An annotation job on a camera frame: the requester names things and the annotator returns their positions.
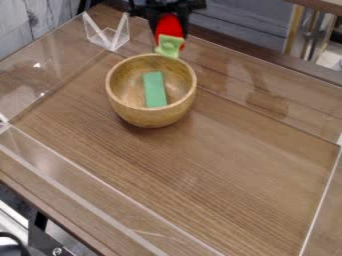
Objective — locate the clear acrylic tray wall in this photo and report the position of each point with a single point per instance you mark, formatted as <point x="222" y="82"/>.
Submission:
<point x="97" y="212"/>

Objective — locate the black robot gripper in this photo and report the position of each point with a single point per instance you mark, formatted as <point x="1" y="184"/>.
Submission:
<point x="154" y="8"/>

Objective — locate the black table leg bracket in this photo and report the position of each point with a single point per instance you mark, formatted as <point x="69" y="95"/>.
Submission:
<point x="41" y="240"/>

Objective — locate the clear acrylic corner bracket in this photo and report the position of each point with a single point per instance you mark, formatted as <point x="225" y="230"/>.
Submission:
<point x="109" y="38"/>

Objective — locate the wooden bowl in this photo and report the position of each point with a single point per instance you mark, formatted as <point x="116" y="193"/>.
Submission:
<point x="126" y="91"/>

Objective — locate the red plush fruit green leaf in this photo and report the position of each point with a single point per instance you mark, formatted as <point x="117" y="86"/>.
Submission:
<point x="169" y="36"/>

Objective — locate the green rectangular block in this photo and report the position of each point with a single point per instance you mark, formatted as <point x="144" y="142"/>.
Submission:
<point x="154" y="89"/>

